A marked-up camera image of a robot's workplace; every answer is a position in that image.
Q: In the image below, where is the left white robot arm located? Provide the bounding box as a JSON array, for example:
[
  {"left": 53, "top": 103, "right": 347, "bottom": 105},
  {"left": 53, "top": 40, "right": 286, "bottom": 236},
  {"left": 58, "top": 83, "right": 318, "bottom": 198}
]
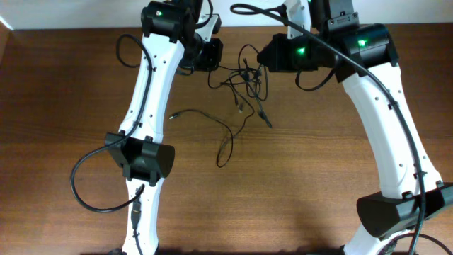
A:
[{"left": 105, "top": 1, "right": 223, "bottom": 255}]

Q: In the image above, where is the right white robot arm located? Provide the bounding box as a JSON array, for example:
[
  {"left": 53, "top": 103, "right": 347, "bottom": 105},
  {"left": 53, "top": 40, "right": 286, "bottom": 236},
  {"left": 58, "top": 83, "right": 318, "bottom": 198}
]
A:
[{"left": 258, "top": 1, "right": 452, "bottom": 254}]

